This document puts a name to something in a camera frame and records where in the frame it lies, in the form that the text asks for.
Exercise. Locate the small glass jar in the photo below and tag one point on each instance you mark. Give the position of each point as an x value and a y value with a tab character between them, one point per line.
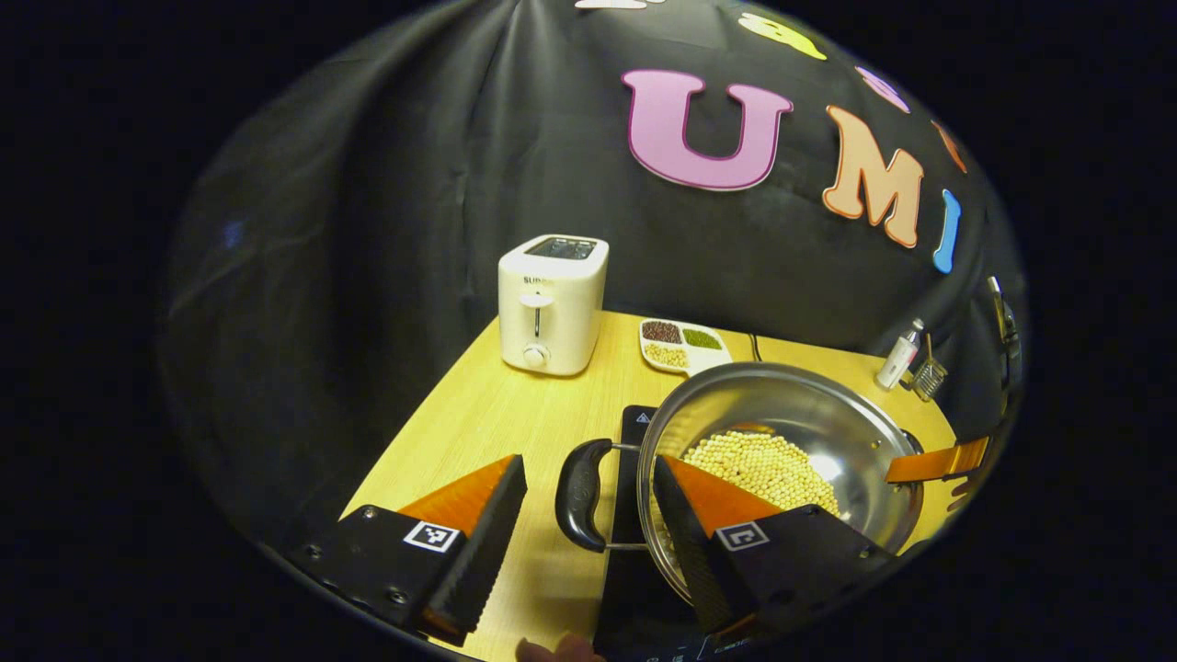
931	379

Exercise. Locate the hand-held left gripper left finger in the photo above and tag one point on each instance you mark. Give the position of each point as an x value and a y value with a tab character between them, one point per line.
483	552

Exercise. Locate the white toaster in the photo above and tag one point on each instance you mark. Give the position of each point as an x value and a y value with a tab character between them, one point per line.
552	308

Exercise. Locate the pile of soybeans in pot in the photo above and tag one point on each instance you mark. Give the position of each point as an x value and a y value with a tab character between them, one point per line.
763	464

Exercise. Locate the white divided dish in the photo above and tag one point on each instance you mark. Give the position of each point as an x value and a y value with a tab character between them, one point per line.
713	357

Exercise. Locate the small pile of red beans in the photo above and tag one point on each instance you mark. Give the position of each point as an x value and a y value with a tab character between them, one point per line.
661	331

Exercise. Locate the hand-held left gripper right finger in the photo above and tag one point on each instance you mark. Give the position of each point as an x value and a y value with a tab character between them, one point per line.
685	542

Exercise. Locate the black induction cooktop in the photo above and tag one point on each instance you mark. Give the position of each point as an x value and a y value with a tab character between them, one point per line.
634	570

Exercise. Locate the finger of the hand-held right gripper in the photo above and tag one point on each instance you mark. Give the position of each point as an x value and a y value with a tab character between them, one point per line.
938	462

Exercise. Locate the small pile of green beans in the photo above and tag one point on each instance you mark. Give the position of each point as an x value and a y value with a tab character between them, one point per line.
702	338

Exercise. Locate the small clear bottle white label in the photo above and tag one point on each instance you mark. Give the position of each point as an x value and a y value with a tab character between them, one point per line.
899	357

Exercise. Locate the small pile of yellow beans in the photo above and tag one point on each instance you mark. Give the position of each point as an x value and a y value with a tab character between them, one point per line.
667	355

